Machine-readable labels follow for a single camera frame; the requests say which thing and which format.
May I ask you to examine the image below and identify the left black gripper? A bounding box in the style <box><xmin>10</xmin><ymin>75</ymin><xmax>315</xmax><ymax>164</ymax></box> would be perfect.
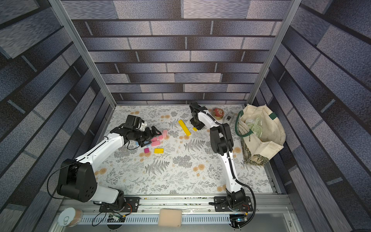
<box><xmin>133</xmin><ymin>125</ymin><xmax>163</xmax><ymax>146</ymax></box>

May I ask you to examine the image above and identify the yellow block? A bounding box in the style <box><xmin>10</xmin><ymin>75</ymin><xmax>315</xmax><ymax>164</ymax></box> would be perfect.
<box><xmin>182</xmin><ymin>127</ymin><xmax>191</xmax><ymax>136</ymax></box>
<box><xmin>178</xmin><ymin>120</ymin><xmax>186</xmax><ymax>128</ymax></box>
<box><xmin>154</xmin><ymin>148</ymin><xmax>164</xmax><ymax>154</ymax></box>

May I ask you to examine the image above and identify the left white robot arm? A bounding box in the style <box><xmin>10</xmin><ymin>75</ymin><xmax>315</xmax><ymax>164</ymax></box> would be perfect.
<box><xmin>57</xmin><ymin>124</ymin><xmax>162</xmax><ymax>212</ymax></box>

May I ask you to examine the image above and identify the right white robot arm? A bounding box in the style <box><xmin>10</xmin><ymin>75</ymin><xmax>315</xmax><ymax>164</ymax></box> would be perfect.
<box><xmin>189</xmin><ymin>102</ymin><xmax>255</xmax><ymax>211</ymax></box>

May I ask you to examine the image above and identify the pink block five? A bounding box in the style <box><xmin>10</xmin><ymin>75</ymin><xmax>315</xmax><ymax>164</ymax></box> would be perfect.
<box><xmin>151</xmin><ymin>141</ymin><xmax>161</xmax><ymax>147</ymax></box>

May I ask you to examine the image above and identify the round red lid tin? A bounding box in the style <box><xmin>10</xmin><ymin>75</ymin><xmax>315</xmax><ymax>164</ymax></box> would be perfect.
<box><xmin>211</xmin><ymin>108</ymin><xmax>225</xmax><ymax>120</ymax></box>

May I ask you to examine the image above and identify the small white box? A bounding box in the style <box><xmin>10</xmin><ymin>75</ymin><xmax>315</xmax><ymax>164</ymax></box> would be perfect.
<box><xmin>223</xmin><ymin>112</ymin><xmax>235</xmax><ymax>125</ymax></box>

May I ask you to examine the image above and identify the floral table mat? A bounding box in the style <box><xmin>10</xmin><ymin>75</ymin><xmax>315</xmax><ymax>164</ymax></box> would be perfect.
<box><xmin>94</xmin><ymin>103</ymin><xmax>273</xmax><ymax>195</ymax></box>

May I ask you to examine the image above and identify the cream tote bag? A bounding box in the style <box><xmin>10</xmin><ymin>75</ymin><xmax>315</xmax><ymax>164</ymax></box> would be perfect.
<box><xmin>234</xmin><ymin>104</ymin><xmax>286</xmax><ymax>166</ymax></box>

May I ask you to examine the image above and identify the beige sponge pad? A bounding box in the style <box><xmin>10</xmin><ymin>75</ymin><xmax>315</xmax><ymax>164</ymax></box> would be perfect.
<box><xmin>158</xmin><ymin>209</ymin><xmax>182</xmax><ymax>228</ymax></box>

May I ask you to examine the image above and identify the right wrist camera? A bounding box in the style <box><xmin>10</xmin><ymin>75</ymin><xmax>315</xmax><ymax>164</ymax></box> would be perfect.
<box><xmin>189</xmin><ymin>102</ymin><xmax>200</xmax><ymax>114</ymax></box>

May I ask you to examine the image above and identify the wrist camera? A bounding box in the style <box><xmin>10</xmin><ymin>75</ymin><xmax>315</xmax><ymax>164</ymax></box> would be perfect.
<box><xmin>189</xmin><ymin>102</ymin><xmax>200</xmax><ymax>114</ymax></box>
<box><xmin>125</xmin><ymin>115</ymin><xmax>146</xmax><ymax>131</ymax></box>

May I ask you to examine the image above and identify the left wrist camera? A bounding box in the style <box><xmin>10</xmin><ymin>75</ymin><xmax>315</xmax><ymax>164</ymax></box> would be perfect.
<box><xmin>125</xmin><ymin>115</ymin><xmax>146</xmax><ymax>131</ymax></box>

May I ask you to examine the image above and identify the aluminium rail base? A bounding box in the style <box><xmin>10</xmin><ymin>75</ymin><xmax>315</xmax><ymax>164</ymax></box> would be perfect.
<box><xmin>57</xmin><ymin>193</ymin><xmax>302</xmax><ymax>232</ymax></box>

